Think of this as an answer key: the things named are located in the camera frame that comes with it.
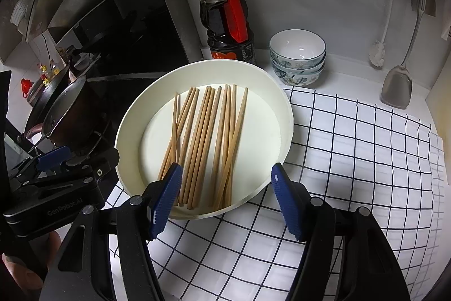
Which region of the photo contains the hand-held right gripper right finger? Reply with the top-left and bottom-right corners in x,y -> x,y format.
271,163 -> 411,301

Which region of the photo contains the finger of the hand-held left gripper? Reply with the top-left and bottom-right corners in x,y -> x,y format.
14,145 -> 73,182
17,148 -> 120,195

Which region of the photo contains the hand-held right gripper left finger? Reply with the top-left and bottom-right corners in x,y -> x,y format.
39,163 -> 184,301

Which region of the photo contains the bundle of wooden chopsticks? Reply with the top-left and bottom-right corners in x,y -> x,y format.
157,84 -> 249,209

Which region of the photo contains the white round tray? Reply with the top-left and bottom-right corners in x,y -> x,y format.
114,59 -> 294,220

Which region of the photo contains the person's left hand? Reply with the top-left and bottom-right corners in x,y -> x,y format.
2,232 -> 61,293

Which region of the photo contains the gas stove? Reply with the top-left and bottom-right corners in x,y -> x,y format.
32,121 -> 117,164

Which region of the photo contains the brown cooking pot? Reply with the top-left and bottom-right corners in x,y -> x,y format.
41,75 -> 106,148

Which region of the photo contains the red plastic container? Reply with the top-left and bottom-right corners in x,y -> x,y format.
20,78 -> 33,100

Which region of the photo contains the white checkered cloth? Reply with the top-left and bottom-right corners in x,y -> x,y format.
106,87 -> 446,301

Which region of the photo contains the yellow cap condiment bottle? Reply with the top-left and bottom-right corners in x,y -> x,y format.
38,63 -> 57,85

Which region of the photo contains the black range hood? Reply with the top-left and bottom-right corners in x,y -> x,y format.
0,0 -> 191,83

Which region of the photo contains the metal spatula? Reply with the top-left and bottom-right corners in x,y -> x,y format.
380,0 -> 428,110

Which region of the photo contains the white dish brush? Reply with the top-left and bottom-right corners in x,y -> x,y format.
368,0 -> 396,68

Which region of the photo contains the soy sauce bottle red cap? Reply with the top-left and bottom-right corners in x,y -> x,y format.
200,0 -> 256,65

